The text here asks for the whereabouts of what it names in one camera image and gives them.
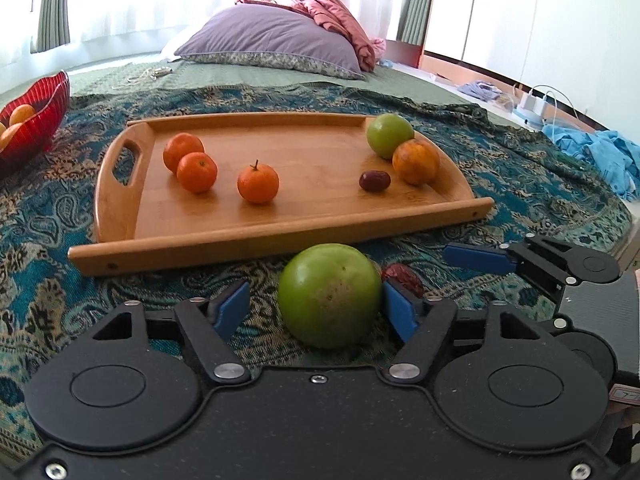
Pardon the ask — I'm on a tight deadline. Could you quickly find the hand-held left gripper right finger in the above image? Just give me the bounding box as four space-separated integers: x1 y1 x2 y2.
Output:
381 279 558 387

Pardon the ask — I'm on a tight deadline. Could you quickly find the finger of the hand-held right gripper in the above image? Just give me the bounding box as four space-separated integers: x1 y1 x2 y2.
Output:
442 234 588 301

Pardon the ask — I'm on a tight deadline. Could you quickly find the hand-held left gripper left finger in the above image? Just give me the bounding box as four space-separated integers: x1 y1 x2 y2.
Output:
90 280 252 387

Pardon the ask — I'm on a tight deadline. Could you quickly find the red date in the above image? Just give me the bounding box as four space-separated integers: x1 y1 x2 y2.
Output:
381 262 426 298
359 170 392 192

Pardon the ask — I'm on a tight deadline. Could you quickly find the green apple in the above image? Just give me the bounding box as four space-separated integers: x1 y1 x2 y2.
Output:
366 113 416 161
277 243 383 351

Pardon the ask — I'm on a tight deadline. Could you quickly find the large orange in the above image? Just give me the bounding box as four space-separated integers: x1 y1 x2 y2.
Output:
391 139 441 186

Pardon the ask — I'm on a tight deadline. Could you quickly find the small mandarin with stem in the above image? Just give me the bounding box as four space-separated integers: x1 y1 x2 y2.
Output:
237 160 280 206

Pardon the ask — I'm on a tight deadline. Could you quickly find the wooden serving tray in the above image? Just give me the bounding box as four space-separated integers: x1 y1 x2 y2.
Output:
67 111 496 277

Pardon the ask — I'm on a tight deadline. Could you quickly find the blue paisley blanket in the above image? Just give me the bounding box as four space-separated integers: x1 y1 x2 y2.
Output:
0 82 633 451

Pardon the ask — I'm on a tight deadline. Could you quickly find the light blue cloth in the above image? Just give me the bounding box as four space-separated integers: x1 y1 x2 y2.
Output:
542 125 640 201

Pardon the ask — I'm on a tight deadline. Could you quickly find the white power strip with chargers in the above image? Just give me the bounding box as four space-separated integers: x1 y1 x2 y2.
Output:
515 87 561 123

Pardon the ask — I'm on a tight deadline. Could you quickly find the lilac cloth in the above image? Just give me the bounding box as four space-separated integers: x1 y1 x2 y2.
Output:
457 80 503 103

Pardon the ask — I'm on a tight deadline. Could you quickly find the green quilted bedspread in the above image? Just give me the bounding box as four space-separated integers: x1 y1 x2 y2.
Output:
0 52 546 133

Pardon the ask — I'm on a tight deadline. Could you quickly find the brown wooden headboard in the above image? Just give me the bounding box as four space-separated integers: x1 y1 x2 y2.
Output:
385 39 426 68

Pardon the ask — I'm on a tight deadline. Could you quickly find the white wardrobe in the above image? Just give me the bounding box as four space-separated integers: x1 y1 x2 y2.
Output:
422 0 640 131

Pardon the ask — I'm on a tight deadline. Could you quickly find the grey-green curtain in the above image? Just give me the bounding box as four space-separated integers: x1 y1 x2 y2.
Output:
30 0 71 53
395 0 438 46

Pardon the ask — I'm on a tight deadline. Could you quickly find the white pillow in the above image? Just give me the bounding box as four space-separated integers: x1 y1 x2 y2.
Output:
160 35 188 61

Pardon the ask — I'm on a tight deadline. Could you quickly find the red glass bowl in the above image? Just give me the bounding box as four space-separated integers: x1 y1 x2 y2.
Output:
0 70 71 176

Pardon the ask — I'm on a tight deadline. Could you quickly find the purple pillow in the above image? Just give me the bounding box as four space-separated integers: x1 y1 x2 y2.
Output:
172 5 368 81

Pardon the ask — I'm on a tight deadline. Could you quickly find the pink quilt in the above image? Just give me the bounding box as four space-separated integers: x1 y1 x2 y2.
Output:
235 0 386 73

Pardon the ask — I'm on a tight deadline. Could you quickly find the yellowish citrus fruit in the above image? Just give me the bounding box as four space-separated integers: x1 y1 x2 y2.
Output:
0 122 25 152

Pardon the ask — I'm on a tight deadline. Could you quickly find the small orange citrus fruit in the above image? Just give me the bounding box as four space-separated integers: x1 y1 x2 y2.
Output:
9 104 37 126

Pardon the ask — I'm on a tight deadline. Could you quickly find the white sheer curtain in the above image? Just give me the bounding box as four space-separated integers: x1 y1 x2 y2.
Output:
0 0 418 93

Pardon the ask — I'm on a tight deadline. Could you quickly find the white cable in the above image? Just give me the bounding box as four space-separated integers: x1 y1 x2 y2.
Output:
127 66 173 83

